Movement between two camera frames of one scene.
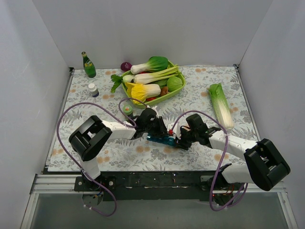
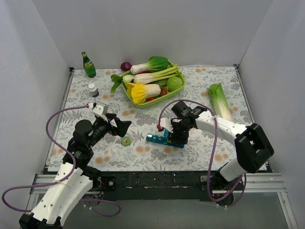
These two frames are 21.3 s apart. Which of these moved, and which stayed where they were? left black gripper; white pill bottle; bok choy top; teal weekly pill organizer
Moved: left black gripper
Stayed: white pill bottle; bok choy top; teal weekly pill organizer
